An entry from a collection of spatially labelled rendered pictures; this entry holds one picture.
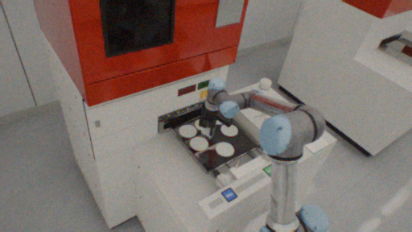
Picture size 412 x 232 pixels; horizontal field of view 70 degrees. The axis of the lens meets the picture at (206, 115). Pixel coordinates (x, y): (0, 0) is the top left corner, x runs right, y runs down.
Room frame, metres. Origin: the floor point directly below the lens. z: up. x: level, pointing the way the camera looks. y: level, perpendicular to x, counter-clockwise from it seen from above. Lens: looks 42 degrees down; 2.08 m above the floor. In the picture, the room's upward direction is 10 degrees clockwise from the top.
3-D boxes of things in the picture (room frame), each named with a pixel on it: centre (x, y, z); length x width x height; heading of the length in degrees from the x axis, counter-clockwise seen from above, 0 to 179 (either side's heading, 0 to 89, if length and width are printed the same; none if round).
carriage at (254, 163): (0.97, -0.26, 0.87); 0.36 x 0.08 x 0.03; 132
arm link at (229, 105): (1.00, -0.09, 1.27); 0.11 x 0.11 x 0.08; 32
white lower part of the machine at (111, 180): (1.44, 0.46, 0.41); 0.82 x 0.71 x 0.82; 132
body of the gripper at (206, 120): (1.08, -0.02, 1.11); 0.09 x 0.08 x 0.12; 83
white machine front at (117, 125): (1.19, 0.23, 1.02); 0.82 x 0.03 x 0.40; 132
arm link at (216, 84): (1.07, -0.03, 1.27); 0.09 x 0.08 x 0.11; 32
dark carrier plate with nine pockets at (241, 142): (1.15, -0.06, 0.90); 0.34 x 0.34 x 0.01; 42
